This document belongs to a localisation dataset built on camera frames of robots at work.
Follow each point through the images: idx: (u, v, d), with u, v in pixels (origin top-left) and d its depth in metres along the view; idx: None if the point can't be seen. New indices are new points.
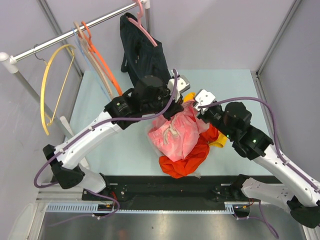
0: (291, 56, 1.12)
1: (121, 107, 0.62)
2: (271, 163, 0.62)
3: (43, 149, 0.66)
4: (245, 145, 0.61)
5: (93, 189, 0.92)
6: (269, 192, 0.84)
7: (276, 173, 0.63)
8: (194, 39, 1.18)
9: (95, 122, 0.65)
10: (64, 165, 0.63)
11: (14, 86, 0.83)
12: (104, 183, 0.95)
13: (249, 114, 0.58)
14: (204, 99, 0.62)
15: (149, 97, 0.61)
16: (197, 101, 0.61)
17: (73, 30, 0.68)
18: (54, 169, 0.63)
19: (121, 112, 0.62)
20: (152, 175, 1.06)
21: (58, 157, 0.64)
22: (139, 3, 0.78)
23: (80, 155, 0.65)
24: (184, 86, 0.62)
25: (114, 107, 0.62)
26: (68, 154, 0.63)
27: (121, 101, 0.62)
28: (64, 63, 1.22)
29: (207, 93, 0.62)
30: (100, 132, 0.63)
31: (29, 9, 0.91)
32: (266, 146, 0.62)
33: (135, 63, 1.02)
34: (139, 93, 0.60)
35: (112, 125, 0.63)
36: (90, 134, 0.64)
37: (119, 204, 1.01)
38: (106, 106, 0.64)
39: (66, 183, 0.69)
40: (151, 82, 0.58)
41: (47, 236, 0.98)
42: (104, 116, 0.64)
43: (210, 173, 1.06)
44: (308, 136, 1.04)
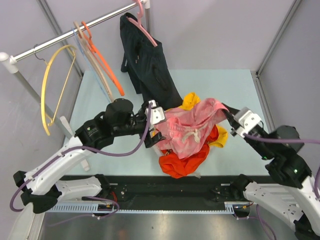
0: (291, 56, 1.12)
1: (91, 132, 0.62)
2: (303, 195, 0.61)
3: (13, 176, 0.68)
4: (282, 172, 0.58)
5: (88, 195, 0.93)
6: (275, 204, 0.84)
7: (302, 203, 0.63)
8: (194, 39, 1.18)
9: (64, 148, 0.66)
10: (34, 191, 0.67)
11: (14, 86, 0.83)
12: (99, 186, 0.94)
13: (301, 145, 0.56)
14: (248, 121, 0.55)
15: (119, 122, 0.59)
16: (241, 124, 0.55)
17: (73, 30, 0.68)
18: (24, 197, 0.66)
19: (91, 137, 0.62)
20: (152, 174, 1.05)
21: (28, 184, 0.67)
22: (139, 3, 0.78)
23: (50, 181, 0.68)
24: (157, 120, 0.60)
25: (85, 131, 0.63)
26: (38, 181, 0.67)
27: (92, 126, 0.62)
28: (64, 64, 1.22)
29: (254, 115, 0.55)
30: (70, 158, 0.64)
31: (29, 9, 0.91)
32: (304, 178, 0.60)
33: (135, 63, 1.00)
34: (109, 118, 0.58)
35: (80, 152, 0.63)
36: (58, 162, 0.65)
37: (119, 206, 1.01)
38: (77, 130, 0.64)
39: (40, 206, 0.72)
40: (120, 106, 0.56)
41: (47, 235, 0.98)
42: (73, 142, 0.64)
43: (210, 173, 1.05)
44: (308, 136, 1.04)
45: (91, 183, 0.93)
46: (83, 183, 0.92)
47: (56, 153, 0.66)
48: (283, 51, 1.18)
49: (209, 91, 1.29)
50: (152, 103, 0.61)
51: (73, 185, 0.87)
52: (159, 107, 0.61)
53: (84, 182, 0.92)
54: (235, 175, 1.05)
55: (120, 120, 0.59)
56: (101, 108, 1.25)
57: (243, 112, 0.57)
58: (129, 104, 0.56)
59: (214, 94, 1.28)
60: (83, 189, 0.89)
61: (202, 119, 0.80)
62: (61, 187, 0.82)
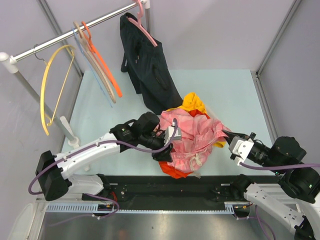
0: (291, 56, 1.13)
1: (125, 133, 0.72)
2: (314, 209, 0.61)
3: (43, 155, 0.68)
4: (294, 184, 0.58)
5: (89, 192, 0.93)
6: (276, 209, 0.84)
7: (309, 212, 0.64)
8: (194, 39, 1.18)
9: (100, 139, 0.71)
10: (63, 172, 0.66)
11: (14, 86, 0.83)
12: (102, 185, 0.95)
13: (303, 152, 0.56)
14: (242, 149, 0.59)
15: (147, 129, 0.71)
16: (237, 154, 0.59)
17: (73, 30, 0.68)
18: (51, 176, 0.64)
19: (124, 137, 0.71)
20: (152, 175, 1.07)
21: (58, 164, 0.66)
22: (139, 3, 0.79)
23: (78, 166, 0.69)
24: (176, 136, 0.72)
25: (118, 131, 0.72)
26: (70, 163, 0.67)
27: (126, 128, 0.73)
28: (64, 64, 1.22)
29: (245, 142, 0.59)
30: (104, 149, 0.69)
31: (29, 9, 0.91)
32: (317, 193, 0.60)
33: (135, 63, 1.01)
34: (141, 124, 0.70)
35: (116, 145, 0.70)
36: (95, 149, 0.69)
37: (119, 206, 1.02)
38: (111, 128, 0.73)
39: (52, 194, 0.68)
40: (153, 117, 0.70)
41: (48, 236, 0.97)
42: (109, 137, 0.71)
43: (210, 173, 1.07)
44: (308, 136, 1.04)
45: (94, 180, 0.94)
46: (88, 178, 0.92)
47: (92, 142, 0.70)
48: (283, 51, 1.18)
49: (209, 91, 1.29)
50: None
51: (81, 179, 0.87)
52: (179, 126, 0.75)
53: (89, 178, 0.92)
54: (235, 175, 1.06)
55: (147, 129, 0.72)
56: (101, 108, 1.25)
57: (235, 142, 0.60)
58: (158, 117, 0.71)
59: (214, 94, 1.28)
60: (88, 184, 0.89)
61: (202, 146, 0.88)
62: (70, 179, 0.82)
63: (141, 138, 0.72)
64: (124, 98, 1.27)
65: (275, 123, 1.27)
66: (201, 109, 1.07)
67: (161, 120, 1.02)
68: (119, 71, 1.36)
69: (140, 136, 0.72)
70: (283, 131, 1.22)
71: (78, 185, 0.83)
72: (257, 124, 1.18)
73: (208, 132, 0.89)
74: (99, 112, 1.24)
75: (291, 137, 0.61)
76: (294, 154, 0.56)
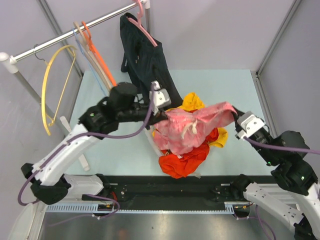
0: (291, 56, 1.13)
1: (95, 117, 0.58)
2: (308, 202, 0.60)
3: (21, 169, 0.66)
4: (288, 178, 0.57)
5: (90, 193, 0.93)
6: (276, 207, 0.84)
7: (303, 205, 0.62)
8: (194, 39, 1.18)
9: (70, 136, 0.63)
10: (43, 182, 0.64)
11: (14, 86, 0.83)
12: (102, 184, 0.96)
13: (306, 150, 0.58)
14: (251, 125, 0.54)
15: (124, 105, 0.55)
16: (243, 127, 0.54)
17: (73, 30, 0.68)
18: (33, 189, 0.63)
19: (96, 123, 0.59)
20: (152, 175, 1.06)
21: (36, 175, 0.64)
22: (139, 3, 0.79)
23: (59, 171, 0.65)
24: (162, 102, 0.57)
25: (88, 117, 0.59)
26: (46, 172, 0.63)
27: (96, 111, 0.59)
28: (64, 63, 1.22)
29: (256, 119, 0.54)
30: (76, 146, 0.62)
31: (29, 9, 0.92)
32: (309, 185, 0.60)
33: (135, 63, 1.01)
34: (113, 101, 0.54)
35: (88, 137, 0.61)
36: (67, 149, 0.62)
37: (119, 205, 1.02)
38: (80, 117, 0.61)
39: (51, 198, 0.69)
40: (125, 88, 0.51)
41: (48, 236, 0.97)
42: (78, 130, 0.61)
43: (210, 173, 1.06)
44: (307, 136, 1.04)
45: (93, 180, 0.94)
46: (86, 179, 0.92)
47: (61, 142, 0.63)
48: (283, 51, 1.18)
49: (209, 91, 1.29)
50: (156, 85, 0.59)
51: (79, 180, 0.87)
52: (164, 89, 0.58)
53: (87, 179, 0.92)
54: (235, 175, 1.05)
55: (125, 106, 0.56)
56: None
57: (246, 116, 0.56)
58: (133, 86, 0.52)
59: (214, 94, 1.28)
60: (88, 184, 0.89)
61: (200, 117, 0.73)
62: (69, 180, 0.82)
63: (121, 116, 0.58)
64: None
65: (275, 123, 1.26)
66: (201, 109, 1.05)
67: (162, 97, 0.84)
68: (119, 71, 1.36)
69: (118, 114, 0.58)
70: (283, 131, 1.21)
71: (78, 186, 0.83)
72: None
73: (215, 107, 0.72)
74: None
75: (296, 132, 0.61)
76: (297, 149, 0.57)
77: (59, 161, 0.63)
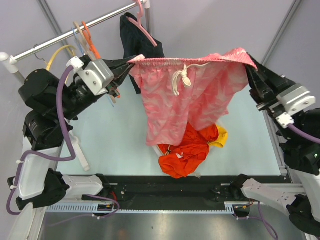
0: (291, 56, 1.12)
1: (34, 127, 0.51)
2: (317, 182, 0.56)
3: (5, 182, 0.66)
4: (301, 156, 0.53)
5: (90, 193, 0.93)
6: (271, 194, 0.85)
7: (311, 187, 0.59)
8: (194, 38, 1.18)
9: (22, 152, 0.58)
10: (25, 197, 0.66)
11: (14, 87, 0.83)
12: (101, 185, 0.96)
13: None
14: (297, 107, 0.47)
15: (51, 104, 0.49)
16: (289, 111, 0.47)
17: (73, 30, 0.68)
18: (20, 203, 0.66)
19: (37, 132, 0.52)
20: (152, 175, 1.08)
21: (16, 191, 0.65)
22: (139, 3, 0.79)
23: (34, 184, 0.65)
24: (102, 83, 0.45)
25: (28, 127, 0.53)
26: (20, 189, 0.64)
27: (32, 121, 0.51)
28: (64, 63, 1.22)
29: (306, 99, 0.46)
30: (33, 161, 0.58)
31: (29, 9, 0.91)
32: None
33: None
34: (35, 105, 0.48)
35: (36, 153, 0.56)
36: (25, 167, 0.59)
37: (119, 205, 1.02)
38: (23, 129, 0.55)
39: (49, 198, 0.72)
40: (33, 87, 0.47)
41: (47, 235, 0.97)
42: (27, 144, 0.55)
43: (209, 172, 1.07)
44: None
45: (93, 180, 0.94)
46: (86, 180, 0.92)
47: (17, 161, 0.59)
48: (283, 51, 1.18)
49: None
50: (77, 65, 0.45)
51: (79, 181, 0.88)
52: (92, 64, 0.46)
53: (87, 180, 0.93)
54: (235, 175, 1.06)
55: (53, 103, 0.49)
56: (101, 108, 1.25)
57: (293, 92, 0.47)
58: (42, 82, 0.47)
59: None
60: (88, 185, 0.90)
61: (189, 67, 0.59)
62: (68, 181, 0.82)
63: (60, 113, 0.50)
64: (124, 98, 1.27)
65: None
66: None
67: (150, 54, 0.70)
68: None
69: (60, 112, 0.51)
70: None
71: (77, 187, 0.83)
72: (256, 125, 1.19)
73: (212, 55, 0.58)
74: (99, 112, 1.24)
75: None
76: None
77: (25, 180, 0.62)
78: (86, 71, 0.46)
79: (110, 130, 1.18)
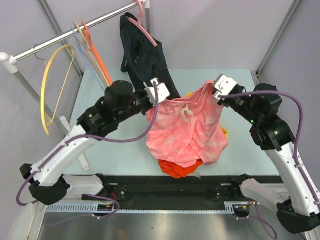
0: (290, 56, 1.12)
1: (94, 119, 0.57)
2: (282, 160, 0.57)
3: (20, 169, 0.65)
4: (264, 133, 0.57)
5: (90, 193, 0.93)
6: (266, 192, 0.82)
7: (283, 172, 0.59)
8: (193, 39, 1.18)
9: (69, 137, 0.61)
10: (41, 184, 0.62)
11: (14, 87, 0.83)
12: (101, 184, 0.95)
13: (279, 100, 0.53)
14: (224, 86, 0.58)
15: (120, 105, 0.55)
16: (217, 89, 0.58)
17: (73, 30, 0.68)
18: (32, 190, 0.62)
19: (94, 124, 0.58)
20: (152, 175, 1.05)
21: (35, 176, 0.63)
22: (139, 3, 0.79)
23: (58, 172, 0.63)
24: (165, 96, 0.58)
25: (86, 118, 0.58)
26: (45, 173, 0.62)
27: (95, 112, 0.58)
28: (64, 63, 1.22)
29: (228, 79, 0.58)
30: (75, 147, 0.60)
31: (29, 9, 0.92)
32: (285, 143, 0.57)
33: (135, 63, 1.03)
34: (108, 102, 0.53)
35: (85, 140, 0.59)
36: (64, 151, 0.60)
37: (119, 205, 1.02)
38: (78, 118, 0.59)
39: (49, 198, 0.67)
40: (120, 89, 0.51)
41: (47, 235, 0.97)
42: (76, 131, 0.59)
43: (209, 172, 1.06)
44: (304, 136, 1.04)
45: (92, 179, 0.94)
46: (86, 180, 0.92)
47: (59, 143, 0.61)
48: (282, 51, 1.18)
49: None
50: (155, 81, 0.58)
51: (80, 180, 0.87)
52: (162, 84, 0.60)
53: (87, 180, 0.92)
54: (235, 175, 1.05)
55: (123, 105, 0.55)
56: None
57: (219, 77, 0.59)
58: (128, 86, 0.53)
59: None
60: (88, 185, 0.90)
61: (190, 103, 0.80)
62: (69, 180, 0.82)
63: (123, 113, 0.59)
64: None
65: None
66: None
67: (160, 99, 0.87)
68: (119, 71, 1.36)
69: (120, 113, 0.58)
70: None
71: (77, 187, 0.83)
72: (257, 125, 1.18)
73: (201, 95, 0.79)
74: None
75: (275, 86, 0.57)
76: (270, 98, 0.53)
77: (57, 162, 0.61)
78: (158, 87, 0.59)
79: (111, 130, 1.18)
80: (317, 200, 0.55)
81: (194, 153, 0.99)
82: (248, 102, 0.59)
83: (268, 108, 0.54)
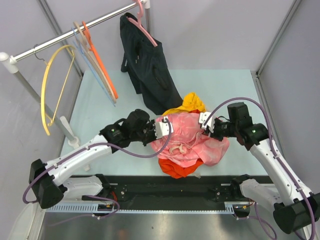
0: (290, 56, 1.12)
1: (115, 133, 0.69)
2: (261, 153, 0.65)
3: (33, 163, 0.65)
4: (244, 133, 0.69)
5: (90, 194, 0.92)
6: (264, 192, 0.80)
7: (266, 166, 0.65)
8: (193, 38, 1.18)
9: (90, 143, 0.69)
10: (55, 179, 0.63)
11: (14, 87, 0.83)
12: (100, 185, 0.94)
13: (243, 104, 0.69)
14: (205, 118, 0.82)
15: (137, 127, 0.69)
16: (201, 122, 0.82)
17: (73, 30, 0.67)
18: (43, 184, 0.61)
19: (114, 138, 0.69)
20: (152, 175, 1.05)
21: (49, 171, 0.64)
22: (139, 3, 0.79)
23: (70, 172, 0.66)
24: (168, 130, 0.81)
25: (108, 132, 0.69)
26: (61, 169, 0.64)
27: (116, 128, 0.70)
28: (64, 64, 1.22)
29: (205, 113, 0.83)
30: (95, 152, 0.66)
31: (29, 9, 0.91)
32: (262, 138, 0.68)
33: (135, 63, 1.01)
34: (130, 122, 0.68)
35: (107, 147, 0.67)
36: (84, 153, 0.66)
37: (119, 205, 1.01)
38: (101, 129, 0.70)
39: (46, 201, 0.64)
40: (142, 114, 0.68)
41: (47, 235, 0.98)
42: (99, 139, 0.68)
43: (209, 172, 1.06)
44: (303, 136, 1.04)
45: (91, 180, 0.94)
46: (85, 181, 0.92)
47: (81, 146, 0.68)
48: (282, 51, 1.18)
49: (208, 91, 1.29)
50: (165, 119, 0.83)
51: (78, 183, 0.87)
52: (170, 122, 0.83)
53: (86, 181, 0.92)
54: (235, 175, 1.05)
55: (139, 127, 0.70)
56: (101, 108, 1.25)
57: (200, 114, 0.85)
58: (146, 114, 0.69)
59: (214, 94, 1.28)
60: (87, 185, 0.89)
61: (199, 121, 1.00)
62: (65, 184, 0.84)
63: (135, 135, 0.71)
64: (123, 98, 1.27)
65: (274, 123, 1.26)
66: (201, 109, 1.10)
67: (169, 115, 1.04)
68: (119, 71, 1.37)
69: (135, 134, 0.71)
70: (282, 130, 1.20)
71: (75, 189, 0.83)
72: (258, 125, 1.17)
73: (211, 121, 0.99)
74: (99, 112, 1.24)
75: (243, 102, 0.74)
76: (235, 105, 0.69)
77: (76, 161, 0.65)
78: (165, 123, 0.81)
79: None
80: (298, 187, 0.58)
81: (193, 151, 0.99)
82: (229, 123, 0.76)
83: (238, 114, 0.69)
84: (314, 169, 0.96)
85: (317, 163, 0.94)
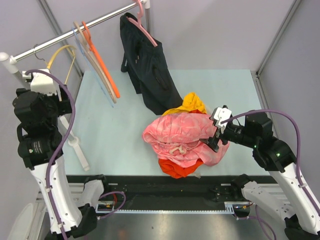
0: (291, 56, 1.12)
1: (36, 149, 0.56)
2: (286, 181, 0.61)
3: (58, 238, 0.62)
4: (266, 155, 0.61)
5: (99, 192, 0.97)
6: (271, 202, 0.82)
7: (287, 190, 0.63)
8: (193, 38, 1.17)
9: (41, 183, 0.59)
10: (75, 223, 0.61)
11: (14, 87, 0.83)
12: (100, 180, 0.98)
13: (269, 121, 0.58)
14: (222, 115, 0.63)
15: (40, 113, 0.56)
16: (217, 119, 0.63)
17: (73, 30, 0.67)
18: (75, 234, 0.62)
19: (42, 150, 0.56)
20: (152, 175, 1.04)
21: (65, 228, 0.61)
22: (139, 3, 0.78)
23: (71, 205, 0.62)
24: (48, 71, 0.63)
25: (33, 155, 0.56)
26: (66, 217, 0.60)
27: (31, 145, 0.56)
28: (64, 64, 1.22)
29: (224, 108, 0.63)
30: (58, 179, 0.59)
31: (29, 9, 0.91)
32: (287, 163, 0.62)
33: (135, 63, 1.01)
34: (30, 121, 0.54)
35: (56, 164, 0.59)
36: (56, 191, 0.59)
37: (125, 197, 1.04)
38: (27, 165, 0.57)
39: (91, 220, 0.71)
40: (24, 99, 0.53)
41: None
42: (38, 171, 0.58)
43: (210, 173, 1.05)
44: (303, 137, 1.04)
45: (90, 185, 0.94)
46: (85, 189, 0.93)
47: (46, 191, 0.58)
48: (282, 51, 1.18)
49: (208, 91, 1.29)
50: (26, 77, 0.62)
51: (87, 194, 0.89)
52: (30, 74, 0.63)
53: (88, 187, 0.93)
54: (235, 175, 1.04)
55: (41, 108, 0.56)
56: (101, 108, 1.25)
57: (215, 110, 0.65)
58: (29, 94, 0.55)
59: (214, 94, 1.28)
60: (94, 190, 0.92)
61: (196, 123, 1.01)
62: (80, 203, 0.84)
63: (51, 117, 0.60)
64: (123, 98, 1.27)
65: (274, 123, 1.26)
66: (201, 109, 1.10)
67: (167, 116, 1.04)
68: (119, 71, 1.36)
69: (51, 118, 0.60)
70: (283, 131, 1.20)
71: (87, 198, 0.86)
72: None
73: (209, 125, 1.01)
74: (98, 112, 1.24)
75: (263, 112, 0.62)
76: (261, 122, 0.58)
77: (63, 200, 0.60)
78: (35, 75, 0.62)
79: (110, 131, 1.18)
80: None
81: (193, 152, 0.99)
82: (244, 130, 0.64)
83: (263, 131, 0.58)
84: (314, 170, 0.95)
85: (317, 163, 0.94)
